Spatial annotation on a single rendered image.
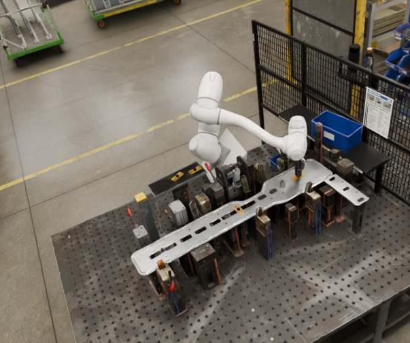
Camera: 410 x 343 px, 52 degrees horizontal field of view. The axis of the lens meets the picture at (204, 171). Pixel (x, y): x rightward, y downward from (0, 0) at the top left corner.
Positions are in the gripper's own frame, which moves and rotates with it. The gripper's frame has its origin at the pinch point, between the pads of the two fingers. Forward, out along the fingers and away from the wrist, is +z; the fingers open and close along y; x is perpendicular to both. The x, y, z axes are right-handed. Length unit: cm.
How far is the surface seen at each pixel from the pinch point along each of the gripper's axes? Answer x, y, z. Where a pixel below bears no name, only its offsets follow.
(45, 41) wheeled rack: -58, -618, 78
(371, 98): 55, 4, -33
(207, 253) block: -80, 20, 2
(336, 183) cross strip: 14.8, 19.4, 5.2
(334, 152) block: 28.4, 1.9, -2.1
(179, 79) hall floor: 74, -360, 106
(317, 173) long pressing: 11.5, 5.0, 5.2
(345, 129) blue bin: 51, -12, -1
